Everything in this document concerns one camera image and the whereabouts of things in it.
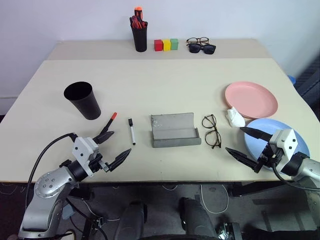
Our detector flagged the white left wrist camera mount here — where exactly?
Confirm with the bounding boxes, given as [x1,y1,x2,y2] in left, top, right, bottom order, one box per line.
[71,136,100,177]

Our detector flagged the crumpled white tissue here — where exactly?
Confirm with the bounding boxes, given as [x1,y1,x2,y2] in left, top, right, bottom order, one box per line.
[226,106,246,128]

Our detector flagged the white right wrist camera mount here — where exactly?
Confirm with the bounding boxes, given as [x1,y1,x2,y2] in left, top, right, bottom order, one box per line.
[268,128,300,157]

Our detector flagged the black plastic cup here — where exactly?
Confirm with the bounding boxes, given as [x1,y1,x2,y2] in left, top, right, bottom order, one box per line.
[63,81,102,121]

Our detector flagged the dark rounded shape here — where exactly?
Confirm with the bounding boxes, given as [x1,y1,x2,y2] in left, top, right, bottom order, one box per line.
[178,197,217,237]
[114,199,148,240]

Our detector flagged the white floor cable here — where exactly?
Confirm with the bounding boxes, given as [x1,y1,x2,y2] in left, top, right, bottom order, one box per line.
[199,184,230,215]

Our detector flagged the light blue plate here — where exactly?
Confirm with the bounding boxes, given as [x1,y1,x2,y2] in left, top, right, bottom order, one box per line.
[243,118,311,172]

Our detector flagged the tortoise frame glasses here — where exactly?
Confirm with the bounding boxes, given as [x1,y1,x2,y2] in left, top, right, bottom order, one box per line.
[186,36,210,47]

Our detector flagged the brown thin-frame glasses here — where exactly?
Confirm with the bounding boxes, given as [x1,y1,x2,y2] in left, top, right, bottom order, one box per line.
[201,114,223,150]

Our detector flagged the grey glasses case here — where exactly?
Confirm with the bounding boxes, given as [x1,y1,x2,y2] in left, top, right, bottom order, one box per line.
[150,112,202,149]

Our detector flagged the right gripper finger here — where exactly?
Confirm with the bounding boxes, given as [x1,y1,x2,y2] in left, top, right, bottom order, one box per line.
[225,146,260,173]
[239,126,272,142]

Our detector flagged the white marker with black cap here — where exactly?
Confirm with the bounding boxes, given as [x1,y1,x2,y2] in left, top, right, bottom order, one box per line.
[128,117,137,146]

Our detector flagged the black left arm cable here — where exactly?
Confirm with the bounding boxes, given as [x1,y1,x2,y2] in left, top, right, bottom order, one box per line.
[24,132,78,210]

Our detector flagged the small grey blue box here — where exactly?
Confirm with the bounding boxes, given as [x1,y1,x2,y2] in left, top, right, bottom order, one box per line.
[62,204,75,220]

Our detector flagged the black pen holder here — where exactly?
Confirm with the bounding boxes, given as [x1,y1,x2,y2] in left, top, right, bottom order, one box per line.
[131,21,148,53]

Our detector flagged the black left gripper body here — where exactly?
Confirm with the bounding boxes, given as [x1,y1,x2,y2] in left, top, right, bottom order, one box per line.
[87,152,112,174]

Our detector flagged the black marker with red cap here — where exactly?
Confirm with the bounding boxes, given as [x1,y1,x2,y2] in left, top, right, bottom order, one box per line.
[98,112,118,138]

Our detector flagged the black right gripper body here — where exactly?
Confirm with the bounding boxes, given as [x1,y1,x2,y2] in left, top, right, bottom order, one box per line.
[253,142,285,174]

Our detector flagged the black sunglasses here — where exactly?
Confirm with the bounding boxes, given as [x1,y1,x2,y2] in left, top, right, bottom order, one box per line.
[187,43,217,55]

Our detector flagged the pink plate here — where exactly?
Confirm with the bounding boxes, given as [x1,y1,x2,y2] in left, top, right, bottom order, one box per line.
[224,80,279,119]

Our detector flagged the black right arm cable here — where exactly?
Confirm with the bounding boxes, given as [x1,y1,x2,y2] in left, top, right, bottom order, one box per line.
[271,159,320,192]

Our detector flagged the black metal foot bracket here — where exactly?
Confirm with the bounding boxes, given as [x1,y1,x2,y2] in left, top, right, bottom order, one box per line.
[216,222,241,240]
[83,217,106,240]

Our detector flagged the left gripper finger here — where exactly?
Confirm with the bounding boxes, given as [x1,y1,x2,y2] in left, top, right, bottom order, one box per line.
[92,131,116,145]
[104,148,133,173]

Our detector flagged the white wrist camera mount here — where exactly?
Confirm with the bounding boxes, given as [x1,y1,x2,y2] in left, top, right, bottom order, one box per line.
[268,128,300,157]
[71,136,100,177]

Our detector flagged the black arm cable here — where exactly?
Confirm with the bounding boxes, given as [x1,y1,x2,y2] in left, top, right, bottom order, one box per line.
[271,159,320,192]
[24,132,78,210]

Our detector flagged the dark ribbed furniture piece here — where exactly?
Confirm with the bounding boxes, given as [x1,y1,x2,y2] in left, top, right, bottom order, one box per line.
[294,56,320,108]

